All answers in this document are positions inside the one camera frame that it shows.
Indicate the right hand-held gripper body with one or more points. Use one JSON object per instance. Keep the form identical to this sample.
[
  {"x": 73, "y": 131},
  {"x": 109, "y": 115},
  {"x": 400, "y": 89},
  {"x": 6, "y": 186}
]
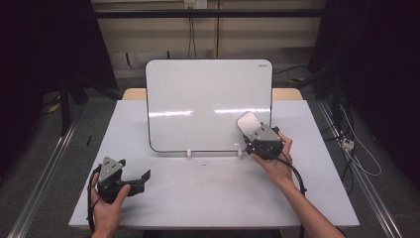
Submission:
[{"x": 265, "y": 142}]

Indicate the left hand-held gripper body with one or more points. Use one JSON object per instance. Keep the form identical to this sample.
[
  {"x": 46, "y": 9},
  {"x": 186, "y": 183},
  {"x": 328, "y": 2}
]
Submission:
[{"x": 109, "y": 172}]

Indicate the white whiteboard eraser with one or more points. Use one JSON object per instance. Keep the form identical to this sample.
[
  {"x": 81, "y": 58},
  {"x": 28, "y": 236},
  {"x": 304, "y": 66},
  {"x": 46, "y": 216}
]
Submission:
[{"x": 248, "y": 122}]

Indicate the white dry-erase whiteboard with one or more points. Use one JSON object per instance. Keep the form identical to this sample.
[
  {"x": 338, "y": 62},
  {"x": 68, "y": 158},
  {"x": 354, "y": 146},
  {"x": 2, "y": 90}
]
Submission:
[{"x": 204, "y": 99}]

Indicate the person's right hand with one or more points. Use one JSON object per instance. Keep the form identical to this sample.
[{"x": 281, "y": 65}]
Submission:
[{"x": 279, "y": 168}]

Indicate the person's left hand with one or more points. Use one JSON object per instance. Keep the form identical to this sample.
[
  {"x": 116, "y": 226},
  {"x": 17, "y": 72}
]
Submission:
[{"x": 107, "y": 214}]

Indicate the white whiteboard support clip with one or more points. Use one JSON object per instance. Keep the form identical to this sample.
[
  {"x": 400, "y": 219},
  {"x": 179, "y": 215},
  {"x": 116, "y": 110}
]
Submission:
[
  {"x": 189, "y": 153},
  {"x": 240, "y": 152}
]

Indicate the small black floor object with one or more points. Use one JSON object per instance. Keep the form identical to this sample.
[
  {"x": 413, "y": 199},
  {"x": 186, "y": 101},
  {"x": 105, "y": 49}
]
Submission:
[{"x": 89, "y": 140}]

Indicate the wooden table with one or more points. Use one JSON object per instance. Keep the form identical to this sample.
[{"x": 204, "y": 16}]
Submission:
[{"x": 133, "y": 94}]

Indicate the black metal stand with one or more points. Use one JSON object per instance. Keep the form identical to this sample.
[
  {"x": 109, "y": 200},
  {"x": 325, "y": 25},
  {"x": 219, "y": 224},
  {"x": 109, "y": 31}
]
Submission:
[{"x": 65, "y": 105}]

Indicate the white power strip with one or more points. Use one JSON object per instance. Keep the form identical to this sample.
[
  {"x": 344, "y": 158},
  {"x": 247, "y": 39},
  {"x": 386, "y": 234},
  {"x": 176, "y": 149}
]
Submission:
[{"x": 347, "y": 144}]

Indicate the black horizontal bar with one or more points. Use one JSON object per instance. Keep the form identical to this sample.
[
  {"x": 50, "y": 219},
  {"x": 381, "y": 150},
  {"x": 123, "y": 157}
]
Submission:
[{"x": 198, "y": 13}]

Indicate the metal floor rail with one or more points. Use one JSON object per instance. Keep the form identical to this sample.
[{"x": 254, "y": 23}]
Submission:
[
  {"x": 363, "y": 185},
  {"x": 43, "y": 180}
]

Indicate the white wall socket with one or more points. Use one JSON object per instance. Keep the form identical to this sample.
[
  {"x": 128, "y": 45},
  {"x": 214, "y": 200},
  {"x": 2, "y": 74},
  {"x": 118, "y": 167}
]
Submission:
[{"x": 195, "y": 3}]

